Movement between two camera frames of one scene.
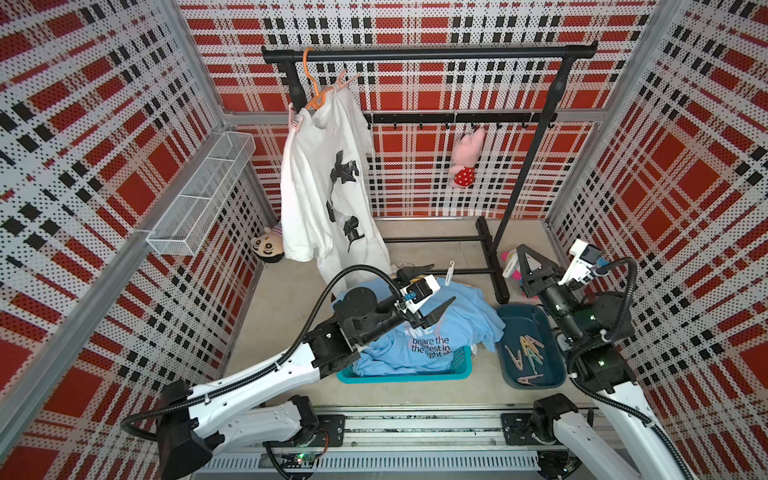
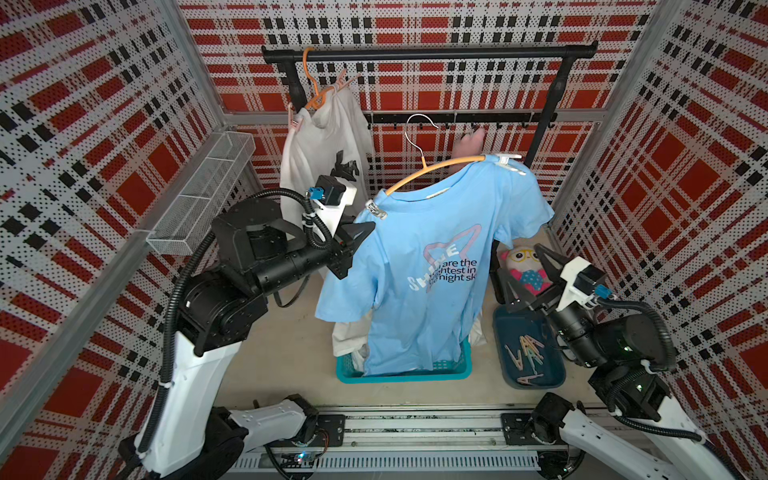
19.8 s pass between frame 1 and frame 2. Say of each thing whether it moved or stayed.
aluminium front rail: stayed
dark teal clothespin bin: stayed
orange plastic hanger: stayed
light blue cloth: moved
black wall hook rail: stayed
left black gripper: moved
